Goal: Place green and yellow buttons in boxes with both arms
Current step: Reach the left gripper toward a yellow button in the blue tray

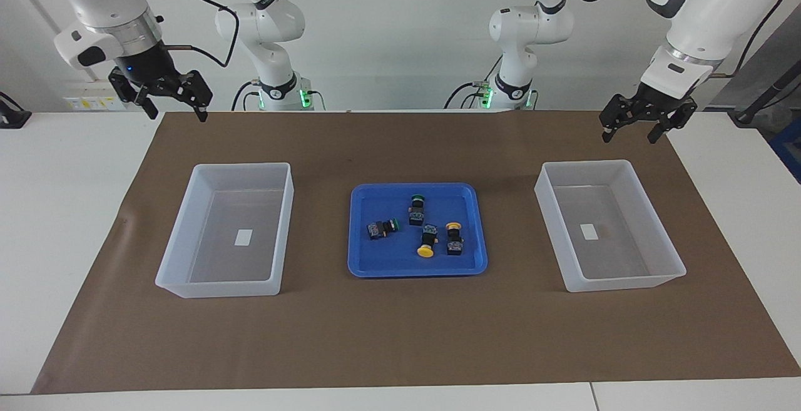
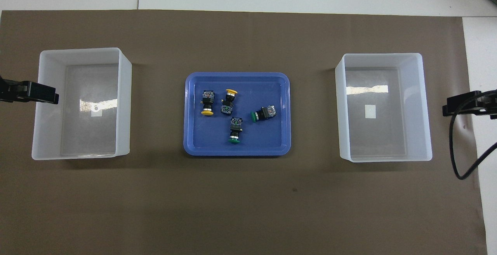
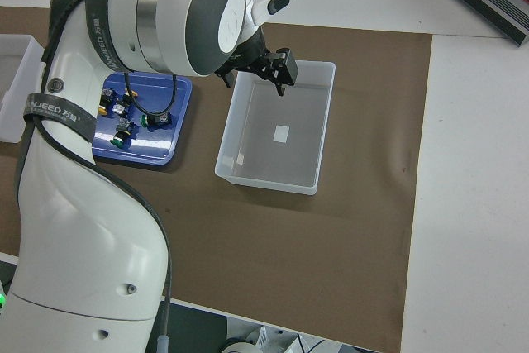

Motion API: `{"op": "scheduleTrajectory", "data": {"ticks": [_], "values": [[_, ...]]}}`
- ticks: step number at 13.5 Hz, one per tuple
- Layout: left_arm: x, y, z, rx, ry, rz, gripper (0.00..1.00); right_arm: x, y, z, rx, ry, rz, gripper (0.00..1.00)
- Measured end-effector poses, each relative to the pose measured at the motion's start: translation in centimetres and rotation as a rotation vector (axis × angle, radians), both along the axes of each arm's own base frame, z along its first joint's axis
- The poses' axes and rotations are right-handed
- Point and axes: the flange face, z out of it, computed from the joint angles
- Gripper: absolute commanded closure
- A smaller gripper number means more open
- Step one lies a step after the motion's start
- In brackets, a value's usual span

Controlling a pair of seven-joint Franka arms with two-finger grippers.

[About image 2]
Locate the green push button switch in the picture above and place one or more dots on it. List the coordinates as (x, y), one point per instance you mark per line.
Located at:
(235, 125)
(266, 112)

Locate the small white paper label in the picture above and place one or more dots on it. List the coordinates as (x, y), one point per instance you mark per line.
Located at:
(96, 112)
(370, 111)

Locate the translucent white plastic box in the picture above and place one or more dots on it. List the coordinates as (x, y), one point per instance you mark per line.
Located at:
(46, 130)
(419, 130)

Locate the brown table mat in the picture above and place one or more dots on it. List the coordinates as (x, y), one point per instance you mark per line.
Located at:
(248, 208)

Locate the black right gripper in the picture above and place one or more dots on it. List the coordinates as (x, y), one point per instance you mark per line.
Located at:
(490, 103)

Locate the yellow push button switch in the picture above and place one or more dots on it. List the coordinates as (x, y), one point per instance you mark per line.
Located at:
(207, 99)
(228, 105)

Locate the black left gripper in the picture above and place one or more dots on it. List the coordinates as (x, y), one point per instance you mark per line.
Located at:
(11, 90)

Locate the blue plastic tray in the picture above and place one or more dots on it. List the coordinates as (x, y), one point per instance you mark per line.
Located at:
(271, 142)

